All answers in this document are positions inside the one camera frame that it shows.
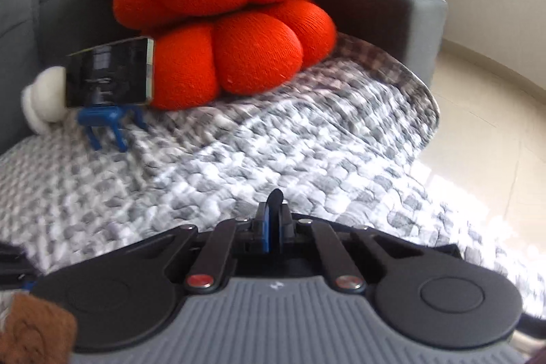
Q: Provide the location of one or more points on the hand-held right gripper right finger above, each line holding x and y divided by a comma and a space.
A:
286, 232

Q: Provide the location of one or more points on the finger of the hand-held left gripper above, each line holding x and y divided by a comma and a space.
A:
17, 266

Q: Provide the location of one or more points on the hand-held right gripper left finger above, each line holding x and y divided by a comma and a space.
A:
265, 229

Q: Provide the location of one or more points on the cream and black sweatshirt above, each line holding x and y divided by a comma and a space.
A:
451, 252

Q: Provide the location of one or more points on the brown fuzzy cloth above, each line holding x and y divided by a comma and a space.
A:
36, 327

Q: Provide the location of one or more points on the grey checked quilted blanket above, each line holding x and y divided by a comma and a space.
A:
256, 142

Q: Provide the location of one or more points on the blue phone stand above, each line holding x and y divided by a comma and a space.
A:
102, 121

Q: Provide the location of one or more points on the white plush toy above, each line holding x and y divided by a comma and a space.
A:
45, 99

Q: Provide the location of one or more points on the orange knot cushion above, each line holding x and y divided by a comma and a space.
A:
256, 31

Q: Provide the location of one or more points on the smartphone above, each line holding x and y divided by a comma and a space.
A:
108, 74

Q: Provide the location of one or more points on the grey sofa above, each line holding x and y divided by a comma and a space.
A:
384, 18

